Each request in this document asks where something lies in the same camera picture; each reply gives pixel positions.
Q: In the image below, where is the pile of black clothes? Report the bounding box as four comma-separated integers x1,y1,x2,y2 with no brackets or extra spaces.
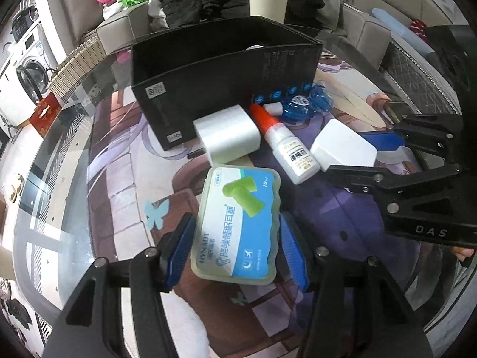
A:
151,0,347,30

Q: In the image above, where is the beige cup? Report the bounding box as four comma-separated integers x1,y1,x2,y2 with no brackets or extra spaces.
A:
248,0,290,23

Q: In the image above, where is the red box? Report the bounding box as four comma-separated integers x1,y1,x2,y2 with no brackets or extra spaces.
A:
29,93,62,138

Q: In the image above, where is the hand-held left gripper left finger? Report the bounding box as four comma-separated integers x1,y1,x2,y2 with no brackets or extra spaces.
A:
43,212,198,358

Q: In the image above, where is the grey sofa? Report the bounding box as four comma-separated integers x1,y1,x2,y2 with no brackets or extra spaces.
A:
60,0,466,83

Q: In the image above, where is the grey cushion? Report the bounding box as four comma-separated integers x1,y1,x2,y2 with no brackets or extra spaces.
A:
59,0,116,38

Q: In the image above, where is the light blue bolster pillow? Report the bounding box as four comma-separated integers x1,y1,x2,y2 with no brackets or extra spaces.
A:
372,7,435,55

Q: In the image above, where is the person's right hand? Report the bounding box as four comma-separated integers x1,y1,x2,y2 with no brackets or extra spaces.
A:
453,246,477,267

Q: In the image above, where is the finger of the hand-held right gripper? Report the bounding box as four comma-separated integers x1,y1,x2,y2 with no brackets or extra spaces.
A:
324,162,477,247
360,101,464,172

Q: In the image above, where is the black cardboard box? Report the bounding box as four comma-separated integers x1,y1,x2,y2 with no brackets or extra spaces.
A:
131,17,324,152

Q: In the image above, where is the earplug box blue label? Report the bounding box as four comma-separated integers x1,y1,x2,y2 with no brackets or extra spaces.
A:
190,166,282,286

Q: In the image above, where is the black quilted chair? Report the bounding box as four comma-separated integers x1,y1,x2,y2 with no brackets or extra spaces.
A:
380,41,463,114

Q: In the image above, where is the white garment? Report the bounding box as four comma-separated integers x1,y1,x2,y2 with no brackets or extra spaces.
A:
147,0,168,30

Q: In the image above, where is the white charger block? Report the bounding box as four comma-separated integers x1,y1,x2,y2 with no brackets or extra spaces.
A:
310,119,378,174

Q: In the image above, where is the white charger with prongs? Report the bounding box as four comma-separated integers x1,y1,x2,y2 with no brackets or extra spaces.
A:
188,104,261,166

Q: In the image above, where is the printed desk mat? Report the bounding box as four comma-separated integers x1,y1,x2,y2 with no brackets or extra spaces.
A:
87,50,448,358

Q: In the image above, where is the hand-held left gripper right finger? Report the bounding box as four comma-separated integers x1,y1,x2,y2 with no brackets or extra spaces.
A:
279,212,435,358

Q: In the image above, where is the white bottle orange cap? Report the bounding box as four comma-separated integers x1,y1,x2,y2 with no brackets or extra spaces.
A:
249,104,322,185

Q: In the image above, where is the white washing machine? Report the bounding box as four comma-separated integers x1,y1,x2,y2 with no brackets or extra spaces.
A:
0,18,53,127

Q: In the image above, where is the blue plastic packet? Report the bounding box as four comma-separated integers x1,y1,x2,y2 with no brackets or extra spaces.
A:
281,84,332,122

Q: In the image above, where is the wicker basket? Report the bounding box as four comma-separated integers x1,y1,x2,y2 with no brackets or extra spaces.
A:
47,37,109,101

